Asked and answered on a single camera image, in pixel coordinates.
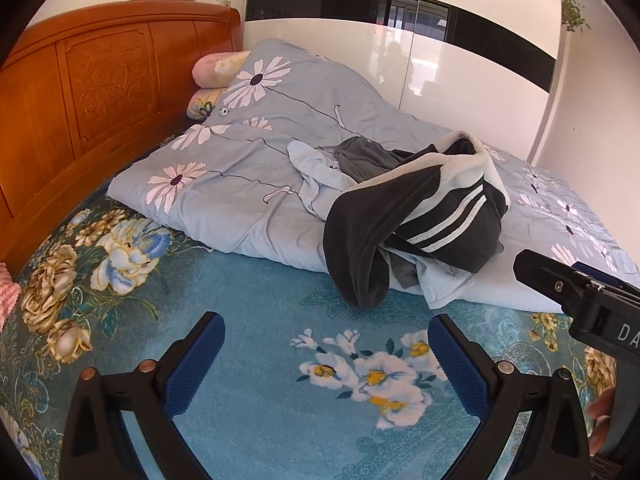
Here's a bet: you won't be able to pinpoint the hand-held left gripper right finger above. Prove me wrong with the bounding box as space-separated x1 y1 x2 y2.
428 313 592 480

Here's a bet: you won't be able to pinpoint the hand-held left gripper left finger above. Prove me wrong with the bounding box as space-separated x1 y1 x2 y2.
59 311 226 480

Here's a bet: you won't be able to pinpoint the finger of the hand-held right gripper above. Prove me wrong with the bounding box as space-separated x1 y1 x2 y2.
572 261 640 293
513 249 601 311

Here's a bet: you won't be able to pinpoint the dark fleece jacket white stripes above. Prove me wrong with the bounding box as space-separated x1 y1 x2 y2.
322 131 512 311

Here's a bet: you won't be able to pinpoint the person's right hand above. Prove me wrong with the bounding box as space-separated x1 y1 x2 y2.
587 387 618 456

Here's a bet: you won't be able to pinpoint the teal floral bed blanket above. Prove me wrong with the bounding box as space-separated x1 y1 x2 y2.
0 180 640 480

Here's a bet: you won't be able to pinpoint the blue daisy print quilt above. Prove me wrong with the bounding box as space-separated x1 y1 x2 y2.
107 37 640 312

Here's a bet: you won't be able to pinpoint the pink knitted cloth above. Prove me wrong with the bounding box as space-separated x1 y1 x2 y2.
0 262 21 332

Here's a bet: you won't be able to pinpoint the grey garment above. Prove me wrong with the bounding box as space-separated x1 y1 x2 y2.
334 136 407 184

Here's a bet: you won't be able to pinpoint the light blue shirt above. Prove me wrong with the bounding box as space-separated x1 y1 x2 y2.
286 140 481 309

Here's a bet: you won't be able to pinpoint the green hanging plant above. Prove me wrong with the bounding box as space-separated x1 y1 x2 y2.
560 0 592 34

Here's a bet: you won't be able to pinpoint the carved wooden headboard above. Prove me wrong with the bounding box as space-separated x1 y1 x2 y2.
0 1 243 276

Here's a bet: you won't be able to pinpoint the white wardrobe with black stripe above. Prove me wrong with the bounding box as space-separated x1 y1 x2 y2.
241 0 576 166

